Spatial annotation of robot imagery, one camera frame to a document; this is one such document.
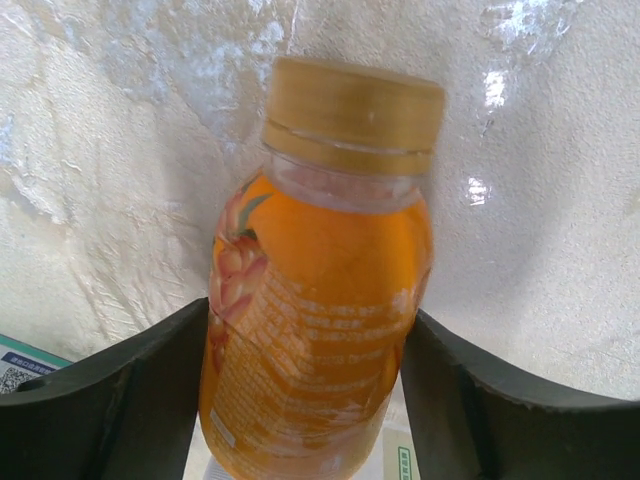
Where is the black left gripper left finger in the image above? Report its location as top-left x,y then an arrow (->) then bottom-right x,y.
1,299 -> 208,479

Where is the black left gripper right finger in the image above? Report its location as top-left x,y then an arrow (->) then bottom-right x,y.
402,311 -> 639,480

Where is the orange juice bottle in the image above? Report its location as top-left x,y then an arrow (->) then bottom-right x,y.
199,56 -> 445,479

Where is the teal rectangular box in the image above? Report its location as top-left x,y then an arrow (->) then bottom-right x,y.
0,335 -> 71,394

